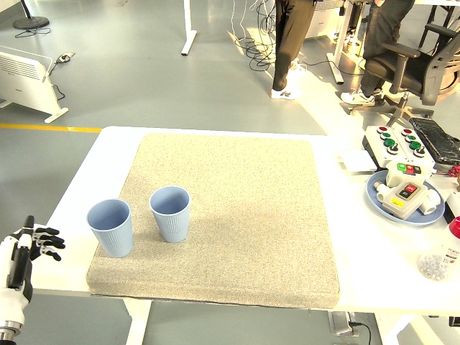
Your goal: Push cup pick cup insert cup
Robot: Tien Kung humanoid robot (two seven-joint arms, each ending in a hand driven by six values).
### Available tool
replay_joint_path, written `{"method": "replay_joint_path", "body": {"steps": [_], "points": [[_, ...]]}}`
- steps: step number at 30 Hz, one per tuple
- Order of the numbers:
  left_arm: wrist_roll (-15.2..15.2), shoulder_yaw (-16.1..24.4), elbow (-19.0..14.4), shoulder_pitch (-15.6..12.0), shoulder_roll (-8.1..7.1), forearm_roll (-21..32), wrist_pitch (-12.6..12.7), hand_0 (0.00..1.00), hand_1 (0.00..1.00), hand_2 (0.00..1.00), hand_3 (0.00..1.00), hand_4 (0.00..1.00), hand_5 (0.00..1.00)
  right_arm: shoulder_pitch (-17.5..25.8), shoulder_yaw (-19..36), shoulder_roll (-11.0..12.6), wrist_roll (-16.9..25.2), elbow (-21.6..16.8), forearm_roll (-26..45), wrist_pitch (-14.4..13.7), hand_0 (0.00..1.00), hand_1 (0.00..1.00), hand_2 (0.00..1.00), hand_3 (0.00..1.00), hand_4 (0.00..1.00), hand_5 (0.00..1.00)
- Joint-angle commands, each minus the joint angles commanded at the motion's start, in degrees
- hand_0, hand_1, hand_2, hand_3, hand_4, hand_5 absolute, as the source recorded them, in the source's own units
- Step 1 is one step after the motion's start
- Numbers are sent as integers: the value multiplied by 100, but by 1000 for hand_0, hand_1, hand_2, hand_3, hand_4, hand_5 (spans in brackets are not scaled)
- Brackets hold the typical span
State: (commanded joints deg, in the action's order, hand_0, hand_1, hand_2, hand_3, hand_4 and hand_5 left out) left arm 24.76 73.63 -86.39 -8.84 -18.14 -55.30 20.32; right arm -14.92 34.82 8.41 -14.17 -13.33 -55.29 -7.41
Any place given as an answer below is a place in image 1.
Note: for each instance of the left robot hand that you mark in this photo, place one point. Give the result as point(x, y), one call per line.
point(10, 273)

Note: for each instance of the blue ribbed cup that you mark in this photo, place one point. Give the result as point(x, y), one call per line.
point(111, 237)
point(170, 226)

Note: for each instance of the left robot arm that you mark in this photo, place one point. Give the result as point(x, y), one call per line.
point(9, 332)

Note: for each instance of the white push-button control box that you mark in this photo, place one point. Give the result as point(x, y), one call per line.
point(377, 143)
point(424, 142)

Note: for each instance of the white table leg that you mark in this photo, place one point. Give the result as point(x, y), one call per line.
point(395, 332)
point(138, 323)

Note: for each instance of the white panel heater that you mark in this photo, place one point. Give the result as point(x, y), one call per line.
point(25, 82)
point(321, 18)

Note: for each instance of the grey floor socket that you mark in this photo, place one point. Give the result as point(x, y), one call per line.
point(65, 56)

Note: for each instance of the grey-brown mat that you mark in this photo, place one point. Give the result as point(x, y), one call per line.
point(233, 215)

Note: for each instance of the black fan stand base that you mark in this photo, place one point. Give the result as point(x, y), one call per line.
point(31, 22)

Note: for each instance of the white desk leg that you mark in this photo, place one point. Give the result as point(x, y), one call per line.
point(189, 32)
point(339, 46)

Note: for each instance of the person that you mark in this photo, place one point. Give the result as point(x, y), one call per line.
point(381, 36)
point(287, 43)

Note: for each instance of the blue plate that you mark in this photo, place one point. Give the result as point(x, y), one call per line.
point(377, 208)

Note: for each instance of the white pipe fitting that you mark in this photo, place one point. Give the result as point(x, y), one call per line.
point(381, 192)
point(431, 201)

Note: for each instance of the clear bottle with red cap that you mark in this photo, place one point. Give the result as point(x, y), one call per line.
point(436, 264)

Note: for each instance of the black wrapped keyboard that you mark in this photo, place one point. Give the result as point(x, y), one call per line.
point(436, 138)

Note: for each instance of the black office chair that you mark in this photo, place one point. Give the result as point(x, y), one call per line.
point(413, 75)

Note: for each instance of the red small object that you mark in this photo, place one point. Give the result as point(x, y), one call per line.
point(455, 172)

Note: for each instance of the white wall switch plate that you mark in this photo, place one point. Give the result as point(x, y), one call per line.
point(355, 161)

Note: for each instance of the white green-red button switch box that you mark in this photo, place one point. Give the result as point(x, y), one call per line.
point(395, 176)

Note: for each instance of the grey red rocker switch box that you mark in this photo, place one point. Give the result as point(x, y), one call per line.
point(402, 206)

